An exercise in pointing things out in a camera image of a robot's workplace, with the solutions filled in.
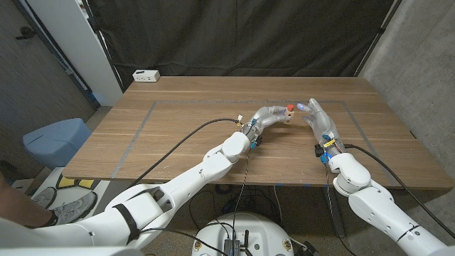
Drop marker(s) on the person's leg and shoe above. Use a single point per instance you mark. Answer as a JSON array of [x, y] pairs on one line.
[[103, 188]]

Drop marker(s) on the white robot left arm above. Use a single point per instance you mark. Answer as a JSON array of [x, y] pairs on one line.
[[177, 185]]

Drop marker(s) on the grey sneaker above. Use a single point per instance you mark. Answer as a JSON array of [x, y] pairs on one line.
[[44, 197], [74, 209]]

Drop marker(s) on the grey box on torso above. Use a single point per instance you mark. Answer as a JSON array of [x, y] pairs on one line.
[[231, 247]]

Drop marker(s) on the wooden block with holes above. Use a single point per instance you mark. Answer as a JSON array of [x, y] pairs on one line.
[[289, 115]]

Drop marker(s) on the red-headed wooden screw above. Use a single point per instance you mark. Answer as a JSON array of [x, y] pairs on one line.
[[290, 107]]

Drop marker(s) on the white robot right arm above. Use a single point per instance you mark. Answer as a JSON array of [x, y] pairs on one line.
[[377, 202]]

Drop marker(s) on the grey table leg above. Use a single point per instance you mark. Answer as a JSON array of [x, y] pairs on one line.
[[337, 217]]

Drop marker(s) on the bare person leg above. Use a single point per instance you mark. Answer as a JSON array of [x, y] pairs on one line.
[[17, 209]]

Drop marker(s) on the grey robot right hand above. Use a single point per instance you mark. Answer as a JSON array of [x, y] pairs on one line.
[[321, 122]]

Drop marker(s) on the black backdrop stand pole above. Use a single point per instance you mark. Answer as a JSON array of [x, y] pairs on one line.
[[103, 46], [377, 35]]

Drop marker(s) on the large wooden board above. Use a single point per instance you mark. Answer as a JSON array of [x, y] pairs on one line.
[[177, 102]]

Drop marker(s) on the white power strip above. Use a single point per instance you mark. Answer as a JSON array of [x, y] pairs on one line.
[[145, 75]]

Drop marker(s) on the light blue stool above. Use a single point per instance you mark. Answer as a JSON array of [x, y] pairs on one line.
[[57, 142]]

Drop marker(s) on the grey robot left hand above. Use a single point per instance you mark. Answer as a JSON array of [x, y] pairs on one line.
[[264, 116]]

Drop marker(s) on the black backdrop curtain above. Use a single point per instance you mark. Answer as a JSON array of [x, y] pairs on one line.
[[241, 35]]

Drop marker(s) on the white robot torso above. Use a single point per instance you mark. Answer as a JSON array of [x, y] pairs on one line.
[[245, 227]]

